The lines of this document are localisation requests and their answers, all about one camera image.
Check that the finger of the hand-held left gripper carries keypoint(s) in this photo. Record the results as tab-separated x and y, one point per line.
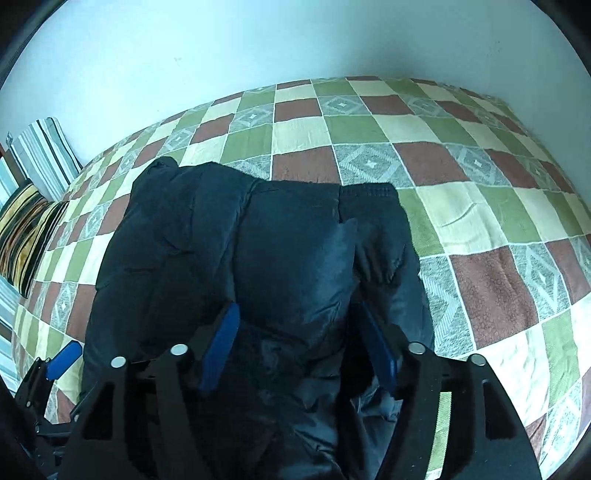
62	362

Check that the yellow black striped pillow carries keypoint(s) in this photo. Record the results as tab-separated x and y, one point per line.
25	235

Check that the white striped pillow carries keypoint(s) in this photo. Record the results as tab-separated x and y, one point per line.
46	157

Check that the checkered patchwork bed sheet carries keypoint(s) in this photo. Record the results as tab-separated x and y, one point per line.
461	184

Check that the blue striped cloth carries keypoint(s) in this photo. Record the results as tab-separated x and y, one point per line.
7	332

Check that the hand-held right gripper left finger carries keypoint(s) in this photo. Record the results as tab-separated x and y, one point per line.
219	350

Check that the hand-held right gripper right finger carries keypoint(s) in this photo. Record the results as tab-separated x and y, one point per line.
381	346

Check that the black puffer jacket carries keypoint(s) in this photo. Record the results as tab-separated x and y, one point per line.
258	277

